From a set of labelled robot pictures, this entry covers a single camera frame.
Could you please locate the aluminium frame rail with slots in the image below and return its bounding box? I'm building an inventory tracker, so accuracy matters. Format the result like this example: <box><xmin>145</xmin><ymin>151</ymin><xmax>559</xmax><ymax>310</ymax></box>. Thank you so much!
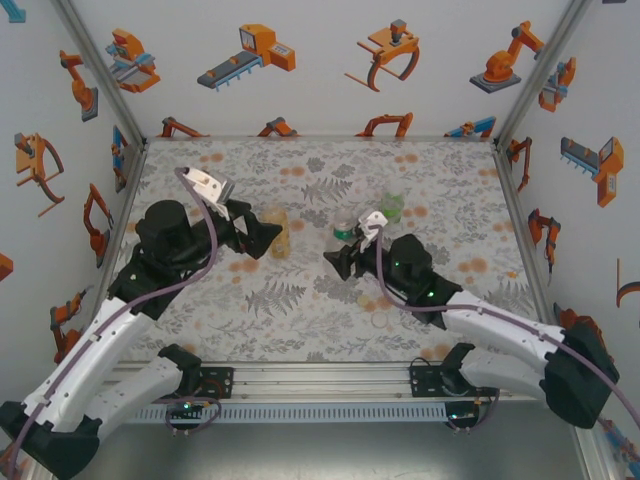
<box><xmin>107</xmin><ymin>360</ymin><xmax>594</xmax><ymax>403</ymax></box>

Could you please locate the aluminium corner post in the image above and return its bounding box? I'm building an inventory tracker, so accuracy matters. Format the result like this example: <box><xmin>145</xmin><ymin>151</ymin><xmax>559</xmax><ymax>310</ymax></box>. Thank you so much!
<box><xmin>492</xmin><ymin>0</ymin><xmax>596</xmax><ymax>151</ymax></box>
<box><xmin>49</xmin><ymin>0</ymin><xmax>150</xmax><ymax>151</ymax></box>

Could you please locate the aluminium frame leg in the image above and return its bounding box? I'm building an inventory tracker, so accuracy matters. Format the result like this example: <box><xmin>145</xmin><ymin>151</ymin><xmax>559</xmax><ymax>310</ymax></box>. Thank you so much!
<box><xmin>572</xmin><ymin>424</ymin><xmax>621</xmax><ymax>480</ymax></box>

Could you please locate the thin aluminium table rail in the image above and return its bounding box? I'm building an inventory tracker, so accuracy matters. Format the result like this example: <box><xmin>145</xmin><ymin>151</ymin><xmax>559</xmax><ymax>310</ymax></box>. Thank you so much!
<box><xmin>143</xmin><ymin>132</ymin><xmax>499</xmax><ymax>144</ymax></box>

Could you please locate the green plastic bottle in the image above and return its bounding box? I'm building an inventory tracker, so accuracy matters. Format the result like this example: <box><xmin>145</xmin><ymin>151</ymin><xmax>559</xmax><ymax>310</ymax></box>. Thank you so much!
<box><xmin>380</xmin><ymin>182</ymin><xmax>406</xmax><ymax>227</ymax></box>

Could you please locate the floral tablecloth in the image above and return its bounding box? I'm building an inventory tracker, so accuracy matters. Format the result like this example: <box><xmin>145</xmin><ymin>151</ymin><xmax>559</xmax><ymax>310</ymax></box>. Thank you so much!
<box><xmin>102</xmin><ymin>137</ymin><xmax>554</xmax><ymax>365</ymax></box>

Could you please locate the orange labelled drink bottle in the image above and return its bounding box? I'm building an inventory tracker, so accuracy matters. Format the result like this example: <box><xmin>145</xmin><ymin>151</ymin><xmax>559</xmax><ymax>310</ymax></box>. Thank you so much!
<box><xmin>268</xmin><ymin>206</ymin><xmax>292</xmax><ymax>260</ymax></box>

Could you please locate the aluminium side rail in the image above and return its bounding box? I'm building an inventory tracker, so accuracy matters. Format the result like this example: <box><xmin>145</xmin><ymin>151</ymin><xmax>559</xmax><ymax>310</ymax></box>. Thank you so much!
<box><xmin>89</xmin><ymin>139</ymin><xmax>149</xmax><ymax>321</ymax></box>
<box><xmin>492</xmin><ymin>142</ymin><xmax>571</xmax><ymax>361</ymax></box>

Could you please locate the clear bottle with green label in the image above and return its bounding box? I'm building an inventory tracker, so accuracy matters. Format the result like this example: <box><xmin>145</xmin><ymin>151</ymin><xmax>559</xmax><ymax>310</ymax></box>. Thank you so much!
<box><xmin>331</xmin><ymin>208</ymin><xmax>359</xmax><ymax>247</ymax></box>

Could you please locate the slotted grey cable duct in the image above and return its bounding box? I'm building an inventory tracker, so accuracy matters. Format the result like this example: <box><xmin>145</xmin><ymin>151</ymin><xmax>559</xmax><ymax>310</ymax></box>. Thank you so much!
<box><xmin>124</xmin><ymin>403</ymin><xmax>449</xmax><ymax>426</ymax></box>

